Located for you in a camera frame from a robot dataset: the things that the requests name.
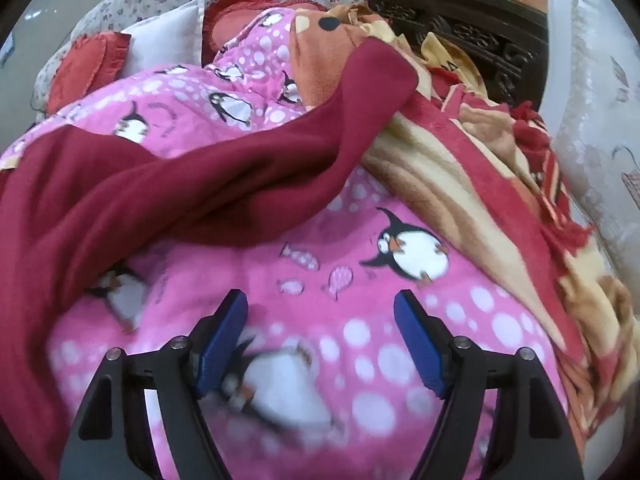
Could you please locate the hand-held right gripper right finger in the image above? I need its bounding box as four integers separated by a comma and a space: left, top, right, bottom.
393, 289, 585, 480

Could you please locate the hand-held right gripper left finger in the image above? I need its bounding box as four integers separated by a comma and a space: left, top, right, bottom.
59, 289, 249, 480

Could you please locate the maroon fleece garment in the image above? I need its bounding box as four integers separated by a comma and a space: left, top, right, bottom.
0, 37, 421, 480

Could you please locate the pink penguin print blanket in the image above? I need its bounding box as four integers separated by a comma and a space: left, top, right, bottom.
0, 7, 571, 480

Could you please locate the orange cream striped blanket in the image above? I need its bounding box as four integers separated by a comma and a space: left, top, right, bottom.
290, 2, 640, 456

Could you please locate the white embroidered fabric cover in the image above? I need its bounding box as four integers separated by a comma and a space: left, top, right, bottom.
545, 0, 640, 281

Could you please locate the red ruffled heart pillow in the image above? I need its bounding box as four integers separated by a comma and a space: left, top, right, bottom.
46, 31, 132, 115

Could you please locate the white pillow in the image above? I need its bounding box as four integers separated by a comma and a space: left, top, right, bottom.
119, 0, 207, 78

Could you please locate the dark carved wooden headboard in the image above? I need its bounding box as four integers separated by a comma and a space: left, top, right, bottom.
360, 0, 551, 111

